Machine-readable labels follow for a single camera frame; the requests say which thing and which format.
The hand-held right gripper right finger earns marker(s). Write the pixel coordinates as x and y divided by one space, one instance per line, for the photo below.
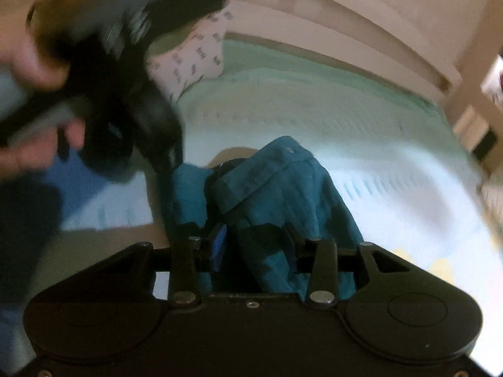
324 260

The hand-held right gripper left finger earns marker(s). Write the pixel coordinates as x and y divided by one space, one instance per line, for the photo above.
219 248

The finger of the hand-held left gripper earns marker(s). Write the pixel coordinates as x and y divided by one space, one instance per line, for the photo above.
161 125

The teal blue shirt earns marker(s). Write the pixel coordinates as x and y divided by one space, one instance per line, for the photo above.
271 196

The person's left hand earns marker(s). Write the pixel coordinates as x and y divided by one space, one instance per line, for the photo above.
27 63

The white printed pillow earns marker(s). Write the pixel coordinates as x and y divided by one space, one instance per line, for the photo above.
192 55

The blue cloth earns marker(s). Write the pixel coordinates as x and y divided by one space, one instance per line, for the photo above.
82 184

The pale green bed sheet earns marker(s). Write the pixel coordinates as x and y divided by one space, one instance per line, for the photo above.
314 125

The person's dark clothing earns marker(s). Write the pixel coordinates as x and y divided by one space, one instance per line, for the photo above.
23 235

